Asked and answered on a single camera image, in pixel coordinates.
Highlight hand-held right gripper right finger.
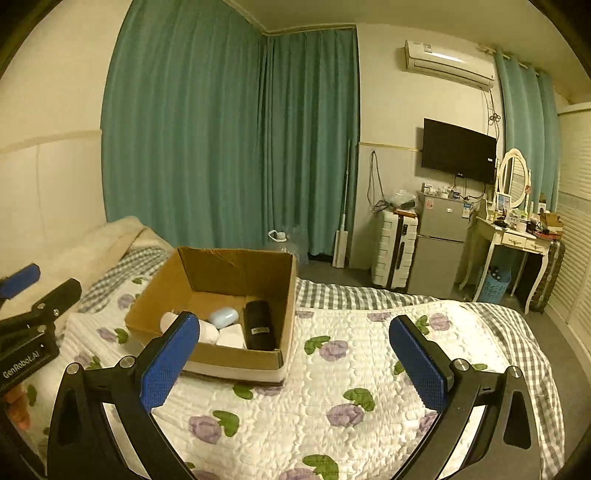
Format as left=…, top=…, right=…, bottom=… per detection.
left=389, top=315, right=542, bottom=480

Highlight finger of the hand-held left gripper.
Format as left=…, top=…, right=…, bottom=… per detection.
left=0, top=263, right=41, bottom=305
left=0, top=278, right=83, bottom=342

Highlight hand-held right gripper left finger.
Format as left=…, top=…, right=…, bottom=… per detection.
left=46, top=311, right=201, bottom=480

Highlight white plastic bottle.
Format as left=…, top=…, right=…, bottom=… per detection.
left=160, top=311, right=219, bottom=345

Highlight white square box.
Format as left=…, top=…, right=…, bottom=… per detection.
left=216, top=323, right=246, bottom=350

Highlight light blue oval case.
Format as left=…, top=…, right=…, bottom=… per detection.
left=208, top=307, right=240, bottom=329

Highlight cardboard box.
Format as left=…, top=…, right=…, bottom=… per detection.
left=124, top=246, right=297, bottom=384

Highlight black oblong case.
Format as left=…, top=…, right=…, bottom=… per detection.
left=243, top=300, right=278, bottom=352

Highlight person's left hand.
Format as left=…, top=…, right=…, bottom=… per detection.
left=6, top=385, right=31, bottom=428

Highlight cream pillow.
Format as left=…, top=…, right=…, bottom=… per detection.
left=28, top=216, right=167, bottom=296

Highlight white padded headboard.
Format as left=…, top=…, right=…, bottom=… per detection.
left=0, top=131, right=109, bottom=278

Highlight white floral quilt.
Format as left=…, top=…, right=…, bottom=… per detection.
left=28, top=272, right=527, bottom=480

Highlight blue plastic basket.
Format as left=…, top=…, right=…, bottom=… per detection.
left=475, top=270, right=512, bottom=303

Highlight white ribbed suitcase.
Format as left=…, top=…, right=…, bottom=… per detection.
left=370, top=210, right=420, bottom=289

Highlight silver small fridge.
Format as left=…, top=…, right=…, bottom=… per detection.
left=406, top=189, right=472, bottom=298

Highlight white flat mop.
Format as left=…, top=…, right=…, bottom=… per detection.
left=332, top=141, right=354, bottom=268

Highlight white dressing table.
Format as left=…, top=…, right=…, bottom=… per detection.
left=455, top=215, right=555, bottom=315

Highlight brown suitcase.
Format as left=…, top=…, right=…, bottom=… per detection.
left=529, top=240, right=566, bottom=315

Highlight clear plastic bag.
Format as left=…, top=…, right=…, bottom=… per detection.
left=390, top=189, right=419, bottom=210

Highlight clear water jug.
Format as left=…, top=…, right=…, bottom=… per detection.
left=269, top=226, right=311, bottom=265

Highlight small brown carton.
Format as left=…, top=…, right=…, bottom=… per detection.
left=538, top=210, right=564, bottom=241

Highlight white louvered wardrobe doors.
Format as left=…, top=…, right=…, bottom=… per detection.
left=545, top=104, right=591, bottom=361

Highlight white oval vanity mirror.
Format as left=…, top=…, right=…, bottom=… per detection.
left=496, top=148, right=533, bottom=208

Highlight wide green curtain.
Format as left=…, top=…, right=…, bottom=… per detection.
left=100, top=0, right=269, bottom=252

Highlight narrow green curtain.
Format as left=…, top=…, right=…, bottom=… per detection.
left=261, top=28, right=361, bottom=259

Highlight light green window curtain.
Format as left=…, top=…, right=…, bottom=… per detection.
left=494, top=48, right=561, bottom=208

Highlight white air conditioner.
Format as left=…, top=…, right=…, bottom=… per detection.
left=405, top=39, right=496, bottom=90

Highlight hanging wall cables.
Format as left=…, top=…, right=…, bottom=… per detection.
left=368, top=150, right=393, bottom=213

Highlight black wall television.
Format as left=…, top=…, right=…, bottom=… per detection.
left=421, top=117, right=498, bottom=185

